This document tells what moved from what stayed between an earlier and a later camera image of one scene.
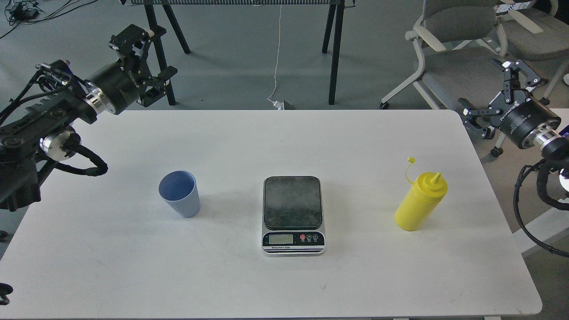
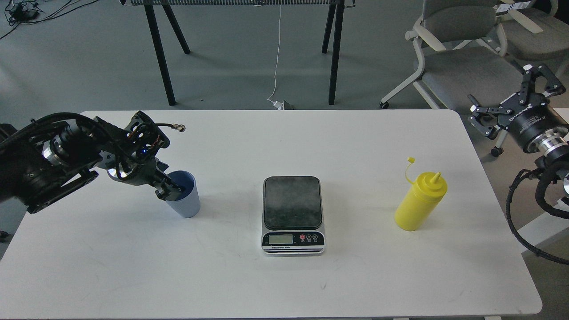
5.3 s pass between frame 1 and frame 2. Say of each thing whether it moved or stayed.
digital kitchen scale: stayed
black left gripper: moved
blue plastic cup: stayed
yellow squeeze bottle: stayed
